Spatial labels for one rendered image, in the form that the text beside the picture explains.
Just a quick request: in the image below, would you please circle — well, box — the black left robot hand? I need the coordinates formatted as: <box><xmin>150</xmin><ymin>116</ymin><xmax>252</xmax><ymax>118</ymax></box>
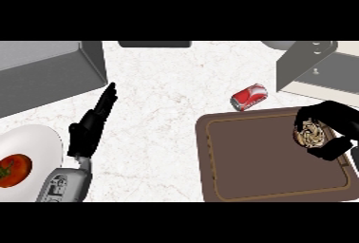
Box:
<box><xmin>66</xmin><ymin>82</ymin><xmax>119</xmax><ymax>159</ymax></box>

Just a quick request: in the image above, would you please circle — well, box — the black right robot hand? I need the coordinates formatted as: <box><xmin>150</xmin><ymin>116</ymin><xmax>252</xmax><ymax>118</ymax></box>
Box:
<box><xmin>292</xmin><ymin>100</ymin><xmax>359</xmax><ymax>162</ymax></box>

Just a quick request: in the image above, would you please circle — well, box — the cream frosted cupcake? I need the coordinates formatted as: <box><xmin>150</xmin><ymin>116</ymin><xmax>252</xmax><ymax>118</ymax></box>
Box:
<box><xmin>292</xmin><ymin>117</ymin><xmax>337</xmax><ymax>150</ymax></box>

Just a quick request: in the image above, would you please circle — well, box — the brown tray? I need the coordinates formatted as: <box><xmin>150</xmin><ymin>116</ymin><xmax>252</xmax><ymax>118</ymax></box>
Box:
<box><xmin>193</xmin><ymin>106</ymin><xmax>359</xmax><ymax>203</ymax></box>

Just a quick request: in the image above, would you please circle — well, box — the white plate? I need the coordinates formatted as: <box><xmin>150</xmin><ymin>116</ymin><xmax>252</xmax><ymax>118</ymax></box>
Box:
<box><xmin>0</xmin><ymin>123</ymin><xmax>65</xmax><ymax>203</ymax></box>

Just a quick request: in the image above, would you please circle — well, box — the large grey box appliance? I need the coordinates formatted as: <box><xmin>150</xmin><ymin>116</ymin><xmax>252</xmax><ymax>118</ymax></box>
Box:
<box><xmin>0</xmin><ymin>41</ymin><xmax>109</xmax><ymax>120</ymax></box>

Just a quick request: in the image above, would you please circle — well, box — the red soda can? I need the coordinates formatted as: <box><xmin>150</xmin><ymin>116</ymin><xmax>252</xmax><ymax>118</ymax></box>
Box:
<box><xmin>229</xmin><ymin>83</ymin><xmax>269</xmax><ymax>112</ymax></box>

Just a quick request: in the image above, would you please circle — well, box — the red tomato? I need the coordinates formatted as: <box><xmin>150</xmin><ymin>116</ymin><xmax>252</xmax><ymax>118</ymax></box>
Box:
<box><xmin>0</xmin><ymin>153</ymin><xmax>34</xmax><ymax>189</ymax></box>

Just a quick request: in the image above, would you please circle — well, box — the grey round object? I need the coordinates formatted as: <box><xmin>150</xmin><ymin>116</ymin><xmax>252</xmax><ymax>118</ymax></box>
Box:
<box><xmin>260</xmin><ymin>41</ymin><xmax>297</xmax><ymax>51</ymax></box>

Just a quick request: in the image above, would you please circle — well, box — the dark flat rectangular object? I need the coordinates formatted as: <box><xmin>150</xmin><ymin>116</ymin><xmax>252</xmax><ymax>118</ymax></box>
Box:
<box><xmin>116</xmin><ymin>41</ymin><xmax>193</xmax><ymax>48</ymax></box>

